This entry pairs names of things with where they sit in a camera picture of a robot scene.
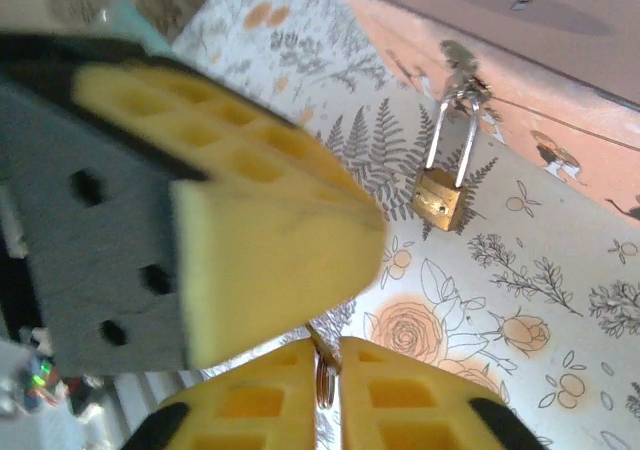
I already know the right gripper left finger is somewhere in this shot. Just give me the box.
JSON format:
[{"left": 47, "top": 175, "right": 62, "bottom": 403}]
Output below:
[{"left": 118, "top": 338, "right": 317, "bottom": 450}]

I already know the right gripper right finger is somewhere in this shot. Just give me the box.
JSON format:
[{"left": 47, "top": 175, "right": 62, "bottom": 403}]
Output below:
[{"left": 338, "top": 336, "right": 551, "bottom": 450}]

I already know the small brass padlock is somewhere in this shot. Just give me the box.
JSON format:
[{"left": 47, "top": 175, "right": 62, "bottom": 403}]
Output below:
[{"left": 412, "top": 92, "right": 494, "bottom": 234}]

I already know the pink tin box with couple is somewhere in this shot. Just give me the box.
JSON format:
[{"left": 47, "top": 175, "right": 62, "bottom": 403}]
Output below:
[{"left": 327, "top": 0, "right": 640, "bottom": 229}]

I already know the teal round object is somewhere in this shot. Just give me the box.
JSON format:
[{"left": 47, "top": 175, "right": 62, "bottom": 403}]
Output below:
[{"left": 97, "top": 0, "right": 174, "bottom": 59}]

